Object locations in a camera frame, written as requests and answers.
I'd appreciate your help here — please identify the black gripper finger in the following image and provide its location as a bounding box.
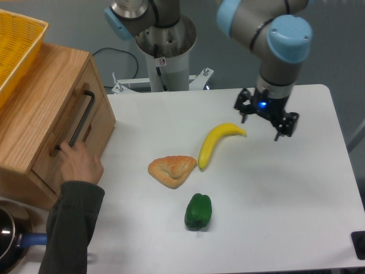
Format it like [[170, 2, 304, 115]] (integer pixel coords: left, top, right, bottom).
[[234, 88, 254, 123], [274, 112, 299, 141]]

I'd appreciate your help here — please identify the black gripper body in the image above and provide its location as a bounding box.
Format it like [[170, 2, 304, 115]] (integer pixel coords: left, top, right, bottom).
[[249, 88, 289, 127]]

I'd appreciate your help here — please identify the wooden top drawer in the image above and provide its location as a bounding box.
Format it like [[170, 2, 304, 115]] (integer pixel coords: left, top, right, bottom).
[[32, 61, 115, 195]]

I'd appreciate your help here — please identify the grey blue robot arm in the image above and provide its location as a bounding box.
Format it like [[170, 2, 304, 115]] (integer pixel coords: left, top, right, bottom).
[[104, 1, 313, 136]]

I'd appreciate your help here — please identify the dark green sleeved forearm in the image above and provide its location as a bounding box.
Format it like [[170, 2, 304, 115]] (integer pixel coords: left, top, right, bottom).
[[38, 181, 105, 273]]

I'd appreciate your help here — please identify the wooden drawer cabinet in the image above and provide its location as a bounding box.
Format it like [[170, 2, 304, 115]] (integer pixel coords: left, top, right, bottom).
[[1, 43, 105, 209]]

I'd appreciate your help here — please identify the person's hand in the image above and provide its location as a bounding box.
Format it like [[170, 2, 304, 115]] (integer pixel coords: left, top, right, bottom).
[[60, 142, 104, 184]]

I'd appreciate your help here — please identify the yellow banana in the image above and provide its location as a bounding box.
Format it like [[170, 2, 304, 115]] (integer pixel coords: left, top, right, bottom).
[[197, 123, 247, 171]]

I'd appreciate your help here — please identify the toy croissant pastry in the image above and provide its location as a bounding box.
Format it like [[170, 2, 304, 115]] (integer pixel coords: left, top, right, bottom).
[[148, 155, 197, 190]]

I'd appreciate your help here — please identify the green bell pepper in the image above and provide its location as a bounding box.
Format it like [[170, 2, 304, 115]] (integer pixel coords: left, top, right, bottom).
[[184, 193, 212, 231]]

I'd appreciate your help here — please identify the black corner device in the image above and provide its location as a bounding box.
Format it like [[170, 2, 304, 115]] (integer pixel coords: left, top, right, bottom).
[[351, 231, 365, 260]]

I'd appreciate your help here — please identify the yellow plastic basket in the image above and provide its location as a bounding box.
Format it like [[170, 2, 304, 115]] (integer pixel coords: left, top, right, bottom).
[[1, 10, 49, 106]]

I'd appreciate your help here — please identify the black cable loop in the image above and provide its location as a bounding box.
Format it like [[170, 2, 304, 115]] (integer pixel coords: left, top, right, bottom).
[[93, 47, 139, 79]]

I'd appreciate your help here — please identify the black pan blue handle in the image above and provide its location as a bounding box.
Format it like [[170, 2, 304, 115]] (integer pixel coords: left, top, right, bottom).
[[1, 200, 47, 273]]

